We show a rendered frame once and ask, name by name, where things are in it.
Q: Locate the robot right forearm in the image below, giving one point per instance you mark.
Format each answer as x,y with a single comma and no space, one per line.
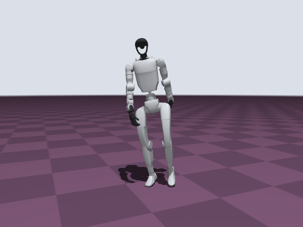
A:
129,99

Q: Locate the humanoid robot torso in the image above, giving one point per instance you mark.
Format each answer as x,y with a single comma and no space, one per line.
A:
146,73

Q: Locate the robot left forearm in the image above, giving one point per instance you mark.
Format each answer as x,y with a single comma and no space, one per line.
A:
169,94

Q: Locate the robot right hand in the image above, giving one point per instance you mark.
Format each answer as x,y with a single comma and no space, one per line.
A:
132,116

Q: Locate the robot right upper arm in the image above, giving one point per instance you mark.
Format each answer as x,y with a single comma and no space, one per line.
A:
129,76

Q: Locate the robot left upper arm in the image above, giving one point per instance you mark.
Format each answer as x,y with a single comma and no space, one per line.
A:
163,71

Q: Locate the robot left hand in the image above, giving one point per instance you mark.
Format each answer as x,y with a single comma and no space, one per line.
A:
170,103

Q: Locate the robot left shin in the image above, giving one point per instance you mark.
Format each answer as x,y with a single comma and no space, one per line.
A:
169,155

